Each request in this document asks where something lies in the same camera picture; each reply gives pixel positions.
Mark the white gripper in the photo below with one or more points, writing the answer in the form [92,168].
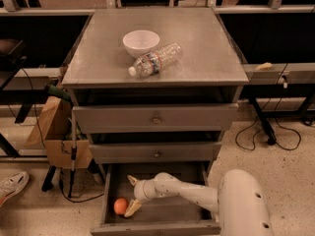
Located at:
[142,191]

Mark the orange fruit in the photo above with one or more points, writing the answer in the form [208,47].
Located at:
[120,206]

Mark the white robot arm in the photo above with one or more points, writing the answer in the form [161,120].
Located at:
[238,200]

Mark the grey open bottom drawer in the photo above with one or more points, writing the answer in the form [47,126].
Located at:
[160,217]

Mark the grey middle drawer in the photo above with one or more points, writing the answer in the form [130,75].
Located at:
[155,152]

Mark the grey wooden drawer cabinet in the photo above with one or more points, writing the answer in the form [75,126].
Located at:
[209,71]

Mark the grey top drawer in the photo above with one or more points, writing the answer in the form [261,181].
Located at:
[155,118]

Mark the brown cardboard box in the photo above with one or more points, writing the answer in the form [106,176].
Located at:
[53,132]

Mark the white sneaker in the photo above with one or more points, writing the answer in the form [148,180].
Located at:
[12,186]

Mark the clear plastic water bottle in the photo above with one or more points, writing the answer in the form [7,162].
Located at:
[152,62]

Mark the black table leg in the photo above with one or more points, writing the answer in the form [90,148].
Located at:
[265,123]

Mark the white ceramic bowl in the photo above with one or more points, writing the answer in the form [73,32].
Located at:
[139,42]

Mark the yellow foam scrap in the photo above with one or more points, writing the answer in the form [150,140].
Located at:
[265,66]

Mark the green-handled grabber stick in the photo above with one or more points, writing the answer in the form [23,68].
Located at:
[63,94]

